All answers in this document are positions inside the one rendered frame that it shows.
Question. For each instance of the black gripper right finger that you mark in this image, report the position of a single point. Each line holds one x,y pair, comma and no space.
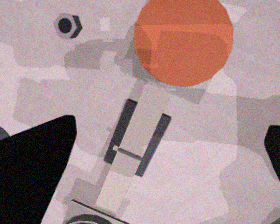
272,144

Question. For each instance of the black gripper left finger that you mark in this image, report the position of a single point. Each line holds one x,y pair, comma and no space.
31,166

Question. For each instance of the grey hex nut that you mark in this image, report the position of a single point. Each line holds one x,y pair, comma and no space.
67,25

